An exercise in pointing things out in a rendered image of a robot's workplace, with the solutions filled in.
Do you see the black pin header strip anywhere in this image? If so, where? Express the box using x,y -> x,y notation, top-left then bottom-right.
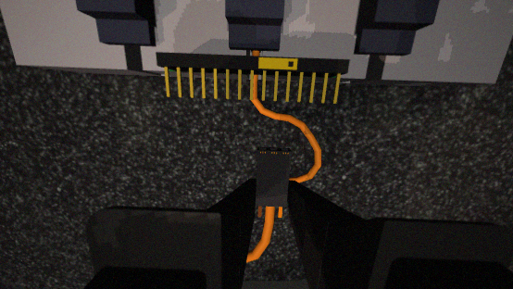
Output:
156,52 -> 350,78

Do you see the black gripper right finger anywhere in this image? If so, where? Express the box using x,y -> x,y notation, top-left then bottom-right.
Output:
287,180 -> 513,289

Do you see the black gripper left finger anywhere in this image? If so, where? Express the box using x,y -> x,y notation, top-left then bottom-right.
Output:
85,179 -> 257,289

